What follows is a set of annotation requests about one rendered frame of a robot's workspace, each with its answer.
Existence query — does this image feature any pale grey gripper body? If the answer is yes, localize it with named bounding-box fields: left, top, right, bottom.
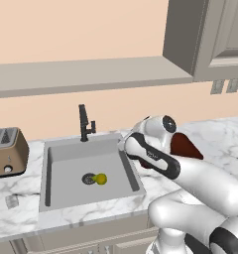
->
left=117, top=134, right=131, bottom=153

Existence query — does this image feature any yellow green produce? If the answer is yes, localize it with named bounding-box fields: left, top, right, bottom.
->
left=92, top=172, right=108, bottom=186

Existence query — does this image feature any black sink faucet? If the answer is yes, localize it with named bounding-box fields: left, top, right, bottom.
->
left=77, top=103, right=97, bottom=143

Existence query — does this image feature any round metal sink drain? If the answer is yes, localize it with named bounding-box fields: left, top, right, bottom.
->
left=81, top=172, right=96, bottom=186

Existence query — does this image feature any grey sink basin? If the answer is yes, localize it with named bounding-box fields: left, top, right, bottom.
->
left=38, top=131, right=148, bottom=213

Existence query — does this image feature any beige base cupboard run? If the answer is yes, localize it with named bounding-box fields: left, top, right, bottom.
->
left=0, top=211, right=163, bottom=254

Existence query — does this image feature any bronze toaster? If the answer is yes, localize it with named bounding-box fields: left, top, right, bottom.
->
left=0, top=126, right=31, bottom=180

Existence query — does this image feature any grey wall shelf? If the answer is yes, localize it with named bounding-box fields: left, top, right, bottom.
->
left=0, top=56, right=194, bottom=100

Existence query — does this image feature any grey wall outlet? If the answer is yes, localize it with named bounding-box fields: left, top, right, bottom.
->
left=209, top=78, right=226, bottom=95
left=225, top=77, right=238, bottom=94

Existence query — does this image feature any grey wall cupboard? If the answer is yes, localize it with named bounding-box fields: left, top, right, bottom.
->
left=162, top=0, right=238, bottom=83

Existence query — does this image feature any grey wall cupboard door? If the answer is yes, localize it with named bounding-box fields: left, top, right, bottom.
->
left=208, top=0, right=238, bottom=68

